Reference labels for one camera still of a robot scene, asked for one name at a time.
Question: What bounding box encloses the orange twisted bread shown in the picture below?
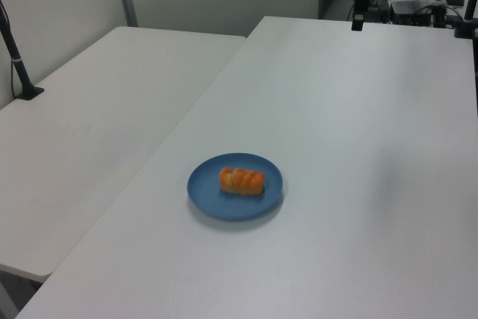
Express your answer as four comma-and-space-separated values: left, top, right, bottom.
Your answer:
218, 167, 267, 198

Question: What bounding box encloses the grey electronics box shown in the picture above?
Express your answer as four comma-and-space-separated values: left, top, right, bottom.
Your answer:
389, 0, 431, 27

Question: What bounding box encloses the small black cylinder stand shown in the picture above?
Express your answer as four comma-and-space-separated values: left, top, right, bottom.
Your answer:
432, 0, 448, 29

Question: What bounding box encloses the black clamp stand pole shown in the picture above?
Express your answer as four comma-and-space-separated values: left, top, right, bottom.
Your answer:
453, 0, 478, 40

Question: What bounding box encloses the blue round plate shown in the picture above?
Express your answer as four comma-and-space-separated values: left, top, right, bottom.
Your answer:
186, 152, 285, 223

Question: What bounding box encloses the white side table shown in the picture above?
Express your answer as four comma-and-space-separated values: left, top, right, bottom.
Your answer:
0, 26, 248, 285

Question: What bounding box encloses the black camera stand pole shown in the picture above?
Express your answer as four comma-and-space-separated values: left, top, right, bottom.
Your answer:
0, 0, 46, 102

